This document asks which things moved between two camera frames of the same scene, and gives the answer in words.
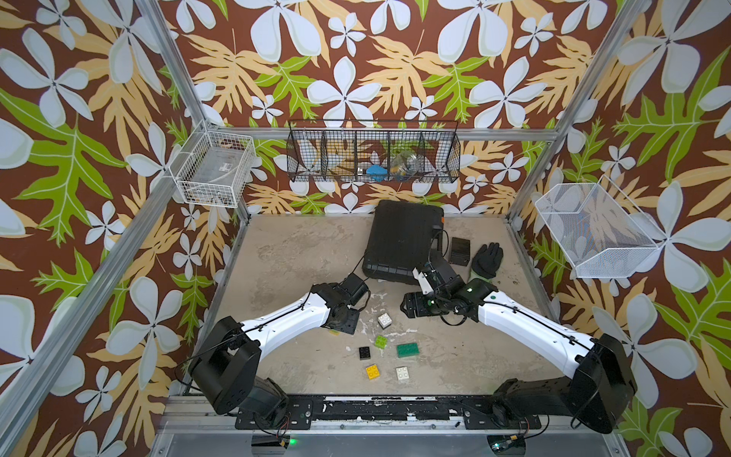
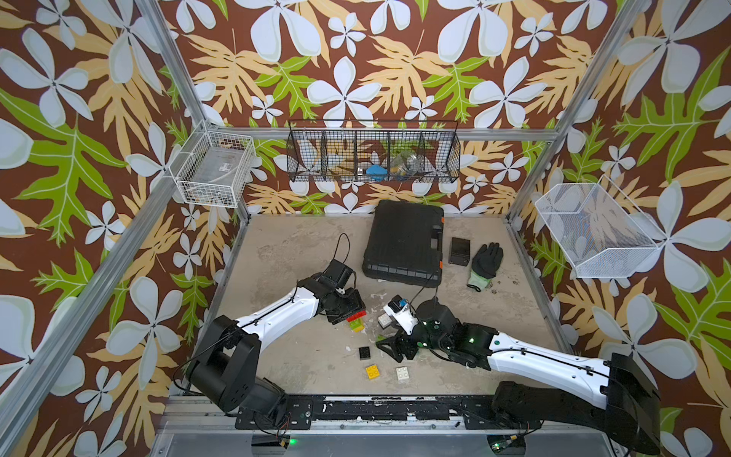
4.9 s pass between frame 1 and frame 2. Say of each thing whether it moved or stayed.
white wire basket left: stayed
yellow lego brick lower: stayed
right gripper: moved
